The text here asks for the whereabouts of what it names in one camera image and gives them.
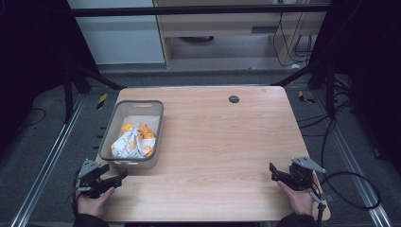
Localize aluminium floor rail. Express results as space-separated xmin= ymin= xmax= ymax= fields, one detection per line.
xmin=311 ymin=90 xmax=394 ymax=227
xmin=10 ymin=94 xmax=87 ymax=227

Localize black metal stand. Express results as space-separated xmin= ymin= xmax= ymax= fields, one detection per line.
xmin=271 ymin=61 xmax=338 ymax=120
xmin=61 ymin=61 xmax=127 ymax=125

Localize person's right hand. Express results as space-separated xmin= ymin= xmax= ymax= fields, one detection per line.
xmin=276 ymin=181 xmax=317 ymax=218

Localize yellow and black tape marker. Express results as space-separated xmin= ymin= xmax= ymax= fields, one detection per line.
xmin=96 ymin=93 xmax=109 ymax=111
xmin=297 ymin=90 xmax=316 ymax=105

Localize dark curtain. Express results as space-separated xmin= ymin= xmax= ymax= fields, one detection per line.
xmin=0 ymin=0 xmax=99 ymax=150
xmin=310 ymin=0 xmax=401 ymax=174

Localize black horizontal frame bar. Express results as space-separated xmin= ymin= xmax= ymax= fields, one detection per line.
xmin=67 ymin=4 xmax=331 ymax=18

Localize black hanging cables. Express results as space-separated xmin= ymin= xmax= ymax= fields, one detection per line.
xmin=271 ymin=11 xmax=314 ymax=68

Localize person's left hand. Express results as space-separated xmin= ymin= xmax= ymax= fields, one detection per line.
xmin=76 ymin=185 xmax=116 ymax=218

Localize thin black floor cable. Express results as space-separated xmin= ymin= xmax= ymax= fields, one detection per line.
xmin=18 ymin=107 xmax=47 ymax=130

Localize white cabinet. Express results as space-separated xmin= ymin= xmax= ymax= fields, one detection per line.
xmin=67 ymin=0 xmax=166 ymax=66

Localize black floor cables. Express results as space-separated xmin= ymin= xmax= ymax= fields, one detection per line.
xmin=297 ymin=91 xmax=356 ymax=159

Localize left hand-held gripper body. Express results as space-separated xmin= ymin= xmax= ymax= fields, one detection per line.
xmin=76 ymin=158 xmax=115 ymax=200

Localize grey plastic basket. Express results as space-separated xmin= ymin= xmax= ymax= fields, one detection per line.
xmin=97 ymin=99 xmax=166 ymax=170

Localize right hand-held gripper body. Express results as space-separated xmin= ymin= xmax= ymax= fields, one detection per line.
xmin=288 ymin=156 xmax=327 ymax=192

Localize crumpled white orange wrappers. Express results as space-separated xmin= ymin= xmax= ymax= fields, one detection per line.
xmin=110 ymin=122 xmax=158 ymax=160

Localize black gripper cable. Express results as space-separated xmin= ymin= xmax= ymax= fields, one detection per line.
xmin=315 ymin=170 xmax=382 ymax=211

